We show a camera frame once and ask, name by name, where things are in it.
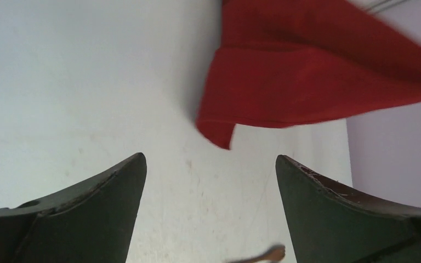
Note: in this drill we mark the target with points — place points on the brown wooden fork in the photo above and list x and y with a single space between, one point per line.
275 253

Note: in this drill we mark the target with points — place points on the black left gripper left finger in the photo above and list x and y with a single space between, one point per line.
90 221

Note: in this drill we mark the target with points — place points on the red cloth napkin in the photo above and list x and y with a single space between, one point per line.
287 63

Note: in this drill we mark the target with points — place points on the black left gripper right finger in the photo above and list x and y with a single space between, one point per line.
332 222

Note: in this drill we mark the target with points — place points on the right aluminium frame post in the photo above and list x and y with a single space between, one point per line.
380 6

